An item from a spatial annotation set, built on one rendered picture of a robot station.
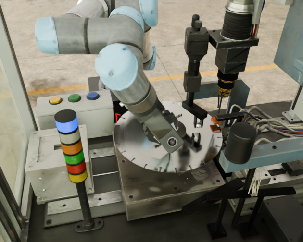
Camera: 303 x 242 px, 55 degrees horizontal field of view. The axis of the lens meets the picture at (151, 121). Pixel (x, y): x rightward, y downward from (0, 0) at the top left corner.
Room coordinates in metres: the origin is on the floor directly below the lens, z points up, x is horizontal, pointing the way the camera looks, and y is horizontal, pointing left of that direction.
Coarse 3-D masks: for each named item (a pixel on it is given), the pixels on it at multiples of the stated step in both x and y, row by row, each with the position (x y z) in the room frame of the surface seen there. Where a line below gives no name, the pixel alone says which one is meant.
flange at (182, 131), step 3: (180, 123) 0.71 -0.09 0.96; (180, 126) 0.69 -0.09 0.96; (183, 126) 0.69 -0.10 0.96; (180, 129) 0.68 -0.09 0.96; (183, 129) 0.68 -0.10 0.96; (177, 132) 0.66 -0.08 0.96; (180, 132) 0.67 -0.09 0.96; (183, 132) 0.67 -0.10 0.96; (180, 135) 0.65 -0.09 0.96; (183, 135) 0.65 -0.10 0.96
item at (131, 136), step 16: (128, 112) 0.77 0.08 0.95; (176, 112) 0.78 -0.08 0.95; (128, 128) 0.69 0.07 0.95; (192, 128) 0.70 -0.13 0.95; (208, 128) 0.70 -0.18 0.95; (128, 144) 0.62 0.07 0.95; (144, 144) 0.62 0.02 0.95; (160, 144) 0.62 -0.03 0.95; (192, 144) 0.62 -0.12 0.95; (208, 144) 0.63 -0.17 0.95; (144, 160) 0.56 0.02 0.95; (160, 160) 0.56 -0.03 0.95; (176, 160) 0.56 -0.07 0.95; (192, 160) 0.56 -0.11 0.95; (208, 160) 0.56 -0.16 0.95
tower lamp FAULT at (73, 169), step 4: (84, 160) 0.48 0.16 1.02; (68, 164) 0.46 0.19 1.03; (80, 164) 0.47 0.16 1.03; (84, 164) 0.48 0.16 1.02; (68, 168) 0.46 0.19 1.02; (72, 168) 0.46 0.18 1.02; (76, 168) 0.46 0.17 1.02; (80, 168) 0.47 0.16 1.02; (84, 168) 0.48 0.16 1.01; (72, 172) 0.46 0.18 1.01; (76, 172) 0.46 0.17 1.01; (80, 172) 0.46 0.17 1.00
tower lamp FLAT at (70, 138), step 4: (72, 132) 0.47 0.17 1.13; (76, 132) 0.47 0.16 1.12; (60, 136) 0.47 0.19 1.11; (64, 136) 0.46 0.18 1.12; (68, 136) 0.46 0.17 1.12; (72, 136) 0.46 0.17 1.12; (76, 136) 0.47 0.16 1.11; (80, 136) 0.49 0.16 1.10; (60, 140) 0.47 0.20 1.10; (64, 140) 0.46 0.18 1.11; (68, 140) 0.46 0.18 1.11; (72, 140) 0.46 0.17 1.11; (76, 140) 0.47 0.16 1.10; (68, 144) 0.46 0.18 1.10
